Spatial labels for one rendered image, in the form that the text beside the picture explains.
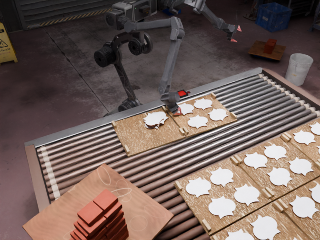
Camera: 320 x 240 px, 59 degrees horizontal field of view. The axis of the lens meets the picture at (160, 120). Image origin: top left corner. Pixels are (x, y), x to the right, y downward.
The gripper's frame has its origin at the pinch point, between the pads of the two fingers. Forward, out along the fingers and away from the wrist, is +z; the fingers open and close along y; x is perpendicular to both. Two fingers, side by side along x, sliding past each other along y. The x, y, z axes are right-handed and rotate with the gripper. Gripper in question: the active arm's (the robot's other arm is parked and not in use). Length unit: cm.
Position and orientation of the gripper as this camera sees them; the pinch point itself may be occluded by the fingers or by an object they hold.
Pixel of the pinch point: (178, 110)
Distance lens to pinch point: 209.7
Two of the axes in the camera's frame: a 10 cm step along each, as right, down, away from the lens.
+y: -4.2, -6.0, 6.9
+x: -7.3, 6.7, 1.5
